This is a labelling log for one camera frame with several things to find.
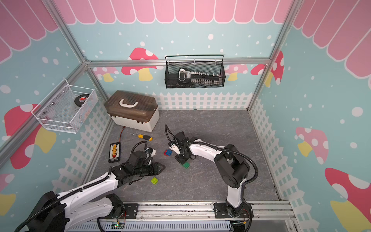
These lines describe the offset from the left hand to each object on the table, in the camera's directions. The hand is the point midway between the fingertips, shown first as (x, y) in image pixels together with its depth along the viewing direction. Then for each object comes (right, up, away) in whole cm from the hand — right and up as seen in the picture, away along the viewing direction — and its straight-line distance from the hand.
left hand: (161, 170), depth 82 cm
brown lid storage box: (-21, +36, +11) cm, 43 cm away
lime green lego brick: (-4, -6, +1) cm, 8 cm away
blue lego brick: (+3, +8, +12) cm, 14 cm away
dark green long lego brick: (+14, +1, +7) cm, 16 cm away
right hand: (+11, +5, +9) cm, 14 cm away
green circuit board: (-20, -24, -10) cm, 33 cm away
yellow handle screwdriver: (-15, +17, +20) cm, 30 cm away
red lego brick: (0, +7, +12) cm, 14 cm away
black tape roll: (-44, +40, -3) cm, 60 cm away
